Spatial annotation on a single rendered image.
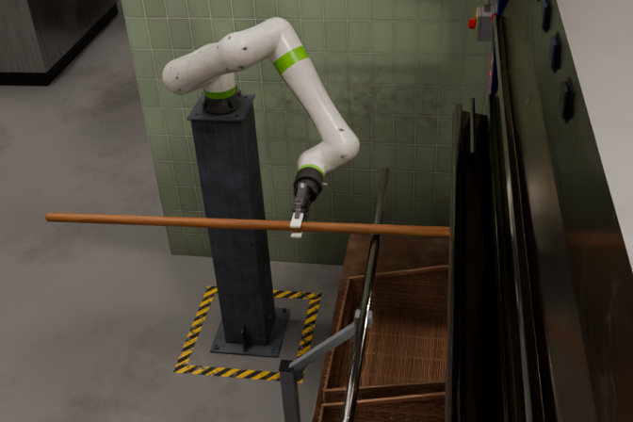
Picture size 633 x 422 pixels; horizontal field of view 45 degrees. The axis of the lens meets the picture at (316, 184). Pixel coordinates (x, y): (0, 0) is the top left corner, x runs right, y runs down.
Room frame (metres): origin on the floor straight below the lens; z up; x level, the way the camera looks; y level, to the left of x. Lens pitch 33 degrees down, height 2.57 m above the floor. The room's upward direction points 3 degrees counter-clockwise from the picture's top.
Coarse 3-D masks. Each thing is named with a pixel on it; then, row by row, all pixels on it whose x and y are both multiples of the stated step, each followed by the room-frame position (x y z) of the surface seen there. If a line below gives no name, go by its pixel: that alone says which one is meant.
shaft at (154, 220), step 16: (128, 224) 1.95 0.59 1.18; (144, 224) 1.94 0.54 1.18; (160, 224) 1.93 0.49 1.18; (176, 224) 1.92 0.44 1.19; (192, 224) 1.91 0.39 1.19; (208, 224) 1.91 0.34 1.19; (224, 224) 1.90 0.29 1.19; (240, 224) 1.89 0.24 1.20; (256, 224) 1.88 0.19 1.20; (272, 224) 1.88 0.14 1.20; (288, 224) 1.87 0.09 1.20; (304, 224) 1.86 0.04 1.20; (320, 224) 1.86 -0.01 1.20; (336, 224) 1.85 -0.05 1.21; (352, 224) 1.84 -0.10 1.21; (368, 224) 1.84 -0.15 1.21; (384, 224) 1.83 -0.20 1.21
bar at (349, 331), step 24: (384, 168) 2.20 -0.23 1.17; (384, 192) 2.05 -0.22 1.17; (360, 312) 1.50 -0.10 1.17; (336, 336) 1.50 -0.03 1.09; (360, 336) 1.41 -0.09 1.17; (288, 360) 1.56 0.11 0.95; (312, 360) 1.51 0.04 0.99; (360, 360) 1.33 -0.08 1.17; (288, 384) 1.52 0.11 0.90; (288, 408) 1.52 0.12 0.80
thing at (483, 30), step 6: (480, 12) 2.70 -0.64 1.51; (486, 12) 2.70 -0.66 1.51; (492, 12) 2.69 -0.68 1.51; (480, 18) 2.67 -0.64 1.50; (486, 18) 2.66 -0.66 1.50; (480, 24) 2.67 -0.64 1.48; (486, 24) 2.66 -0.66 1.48; (492, 24) 2.66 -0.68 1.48; (480, 30) 2.66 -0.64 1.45; (486, 30) 2.66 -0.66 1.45; (492, 30) 2.66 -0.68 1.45; (480, 36) 2.66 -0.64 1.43; (486, 36) 2.66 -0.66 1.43; (492, 36) 2.66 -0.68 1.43
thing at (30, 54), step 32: (0, 0) 5.53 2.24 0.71; (32, 0) 5.57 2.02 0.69; (64, 0) 6.04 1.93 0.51; (96, 0) 6.60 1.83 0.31; (0, 32) 5.54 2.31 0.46; (32, 32) 5.50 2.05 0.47; (64, 32) 5.92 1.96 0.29; (96, 32) 6.56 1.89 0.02; (0, 64) 5.56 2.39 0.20; (32, 64) 5.51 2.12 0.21; (64, 64) 5.88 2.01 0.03
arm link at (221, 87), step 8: (200, 48) 2.67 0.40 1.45; (208, 80) 2.58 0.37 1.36; (216, 80) 2.61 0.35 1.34; (224, 80) 2.62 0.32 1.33; (232, 80) 2.65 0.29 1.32; (208, 88) 2.62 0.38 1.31; (216, 88) 2.61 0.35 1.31; (224, 88) 2.62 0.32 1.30; (232, 88) 2.64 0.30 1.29; (208, 96) 2.63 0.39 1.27; (216, 96) 2.62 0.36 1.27; (224, 96) 2.62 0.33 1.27
